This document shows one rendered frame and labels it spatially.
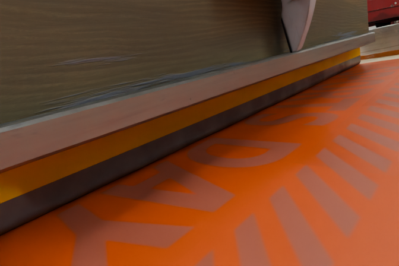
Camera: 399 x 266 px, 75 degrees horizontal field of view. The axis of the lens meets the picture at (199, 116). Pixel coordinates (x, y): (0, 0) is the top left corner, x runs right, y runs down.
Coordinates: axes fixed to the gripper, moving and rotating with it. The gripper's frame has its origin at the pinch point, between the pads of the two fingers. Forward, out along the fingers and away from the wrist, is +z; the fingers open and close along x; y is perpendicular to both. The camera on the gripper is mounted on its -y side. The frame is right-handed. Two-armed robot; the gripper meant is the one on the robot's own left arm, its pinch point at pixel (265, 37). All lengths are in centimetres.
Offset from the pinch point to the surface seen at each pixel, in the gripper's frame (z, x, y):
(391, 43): 4.1, 2.6, -23.9
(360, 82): 4.9, 3.7, -6.0
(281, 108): 4.7, 1.2, 1.5
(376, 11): -1, -18, -112
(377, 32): 2.5, 1.2, -24.0
